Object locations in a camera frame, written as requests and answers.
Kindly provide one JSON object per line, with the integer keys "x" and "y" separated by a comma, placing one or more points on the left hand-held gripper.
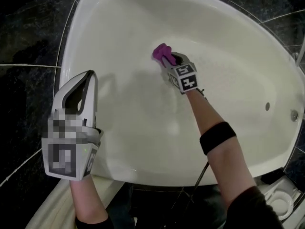
{"x": 62, "y": 151}

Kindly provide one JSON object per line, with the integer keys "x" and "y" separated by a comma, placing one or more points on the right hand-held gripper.
{"x": 188, "y": 82}

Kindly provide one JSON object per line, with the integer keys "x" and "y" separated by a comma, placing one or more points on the purple cleaning cloth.
{"x": 162, "y": 51}

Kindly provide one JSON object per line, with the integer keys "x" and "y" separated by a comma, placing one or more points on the white bathtub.
{"x": 190, "y": 132}

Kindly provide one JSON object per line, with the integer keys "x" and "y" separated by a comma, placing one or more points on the person's right forearm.
{"x": 205, "y": 113}

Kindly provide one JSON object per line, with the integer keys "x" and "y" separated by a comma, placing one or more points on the person's left forearm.
{"x": 88, "y": 199}

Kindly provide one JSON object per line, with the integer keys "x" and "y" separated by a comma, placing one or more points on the round tub drain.
{"x": 267, "y": 106}

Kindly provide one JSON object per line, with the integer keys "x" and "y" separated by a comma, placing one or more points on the person's legs in jeans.
{"x": 121, "y": 206}

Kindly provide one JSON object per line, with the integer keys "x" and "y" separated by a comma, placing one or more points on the chrome tub overflow plate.
{"x": 294, "y": 115}

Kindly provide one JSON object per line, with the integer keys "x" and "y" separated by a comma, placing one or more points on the person's dark right sleeve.
{"x": 252, "y": 211}

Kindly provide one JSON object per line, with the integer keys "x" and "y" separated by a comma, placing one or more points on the white toilet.
{"x": 281, "y": 199}

